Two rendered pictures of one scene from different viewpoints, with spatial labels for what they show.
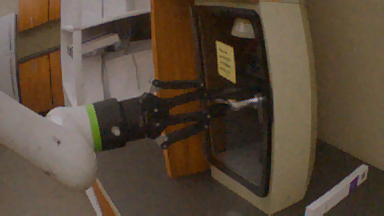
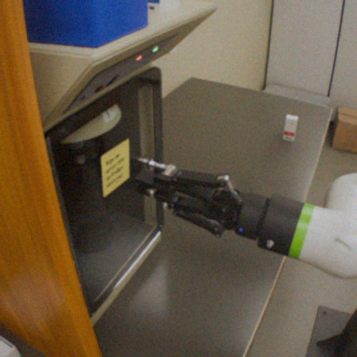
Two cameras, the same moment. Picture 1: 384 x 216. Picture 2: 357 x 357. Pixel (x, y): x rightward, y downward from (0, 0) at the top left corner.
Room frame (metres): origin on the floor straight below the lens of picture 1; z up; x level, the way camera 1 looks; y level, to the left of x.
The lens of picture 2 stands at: (1.19, 0.37, 1.61)
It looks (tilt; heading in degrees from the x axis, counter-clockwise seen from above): 36 degrees down; 229
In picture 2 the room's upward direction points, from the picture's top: straight up
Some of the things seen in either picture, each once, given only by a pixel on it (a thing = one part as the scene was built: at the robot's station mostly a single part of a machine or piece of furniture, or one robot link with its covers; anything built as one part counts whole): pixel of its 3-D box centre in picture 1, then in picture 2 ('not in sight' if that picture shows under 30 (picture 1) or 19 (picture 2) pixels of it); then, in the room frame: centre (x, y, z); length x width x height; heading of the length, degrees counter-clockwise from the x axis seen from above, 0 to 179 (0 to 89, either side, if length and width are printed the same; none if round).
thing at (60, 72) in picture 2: not in sight; (134, 52); (0.91, -0.04, 1.46); 0.32 x 0.12 x 0.10; 22
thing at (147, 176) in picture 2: (223, 93); (154, 180); (0.86, -0.06, 1.21); 0.07 x 0.03 x 0.01; 112
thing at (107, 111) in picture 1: (109, 125); (280, 222); (0.77, 0.15, 1.20); 0.12 x 0.06 x 0.09; 22
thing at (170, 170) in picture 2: (235, 100); (154, 177); (0.85, -0.08, 1.20); 0.10 x 0.05 x 0.03; 21
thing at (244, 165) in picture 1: (232, 94); (119, 198); (0.93, -0.08, 1.19); 0.30 x 0.01 x 0.40; 21
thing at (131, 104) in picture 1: (144, 117); (237, 211); (0.80, 0.09, 1.20); 0.09 x 0.07 x 0.08; 112
